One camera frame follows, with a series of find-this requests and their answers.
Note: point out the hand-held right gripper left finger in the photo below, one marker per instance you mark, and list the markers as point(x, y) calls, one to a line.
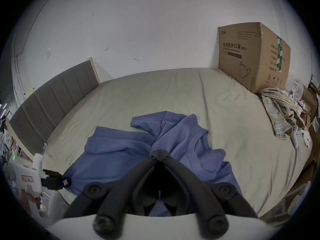
point(120, 191)

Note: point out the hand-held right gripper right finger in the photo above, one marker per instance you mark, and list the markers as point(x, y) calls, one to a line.
point(200, 191)

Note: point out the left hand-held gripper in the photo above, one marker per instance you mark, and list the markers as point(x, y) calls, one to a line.
point(23, 177)

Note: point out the blue shirt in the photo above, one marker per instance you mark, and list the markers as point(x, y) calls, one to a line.
point(112, 156)

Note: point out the person's left hand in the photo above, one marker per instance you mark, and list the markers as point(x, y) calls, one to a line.
point(27, 200)

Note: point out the grey padded headboard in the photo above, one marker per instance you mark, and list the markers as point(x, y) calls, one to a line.
point(50, 104)

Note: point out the bed with beige sheet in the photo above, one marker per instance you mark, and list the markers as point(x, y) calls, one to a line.
point(150, 91)

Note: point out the white hand controller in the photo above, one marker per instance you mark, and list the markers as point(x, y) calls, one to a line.
point(295, 139)

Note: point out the plaid cloth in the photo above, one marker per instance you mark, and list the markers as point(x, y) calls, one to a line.
point(275, 109)

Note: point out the small open cardboard carton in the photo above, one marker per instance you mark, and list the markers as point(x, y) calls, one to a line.
point(308, 101)

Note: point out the large brown cardboard carton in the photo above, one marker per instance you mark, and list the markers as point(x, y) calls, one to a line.
point(250, 54)

